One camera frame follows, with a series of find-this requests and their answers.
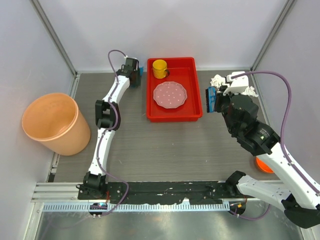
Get blue plastic dustpan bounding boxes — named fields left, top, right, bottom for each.
left=139, top=67, right=144, bottom=76

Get blue hand brush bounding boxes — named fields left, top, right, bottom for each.
left=205, top=86, right=216, bottom=113

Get white paper scrap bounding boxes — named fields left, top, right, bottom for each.
left=242, top=86, right=259, bottom=98
left=210, top=74, right=226, bottom=90

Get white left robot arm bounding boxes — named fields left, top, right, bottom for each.
left=76, top=56, right=142, bottom=200

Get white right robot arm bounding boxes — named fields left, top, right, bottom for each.
left=214, top=91, right=320, bottom=229

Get yellow mug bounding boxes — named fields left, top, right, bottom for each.
left=152, top=59, right=170, bottom=79

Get pink dotted plate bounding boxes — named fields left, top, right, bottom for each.
left=153, top=81, right=188, bottom=109

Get red plastic tray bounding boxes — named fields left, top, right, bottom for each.
left=146, top=57, right=203, bottom=123

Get orange bowl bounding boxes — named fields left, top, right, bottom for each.
left=255, top=157, right=274, bottom=174

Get orange plastic waste bucket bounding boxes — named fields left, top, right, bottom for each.
left=21, top=93, right=91, bottom=156

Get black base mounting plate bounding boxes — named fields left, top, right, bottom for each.
left=76, top=181, right=246, bottom=205

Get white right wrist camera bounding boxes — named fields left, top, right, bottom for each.
left=223, top=71, right=249, bottom=96

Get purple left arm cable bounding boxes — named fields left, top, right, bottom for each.
left=94, top=49, right=130, bottom=218

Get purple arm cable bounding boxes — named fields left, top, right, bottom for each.
left=94, top=49, right=130, bottom=218
left=228, top=70, right=320, bottom=221

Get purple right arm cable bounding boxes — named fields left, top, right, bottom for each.
left=228, top=70, right=320, bottom=221

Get white slotted cable duct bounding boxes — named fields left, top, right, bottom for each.
left=42, top=201, right=230, bottom=213

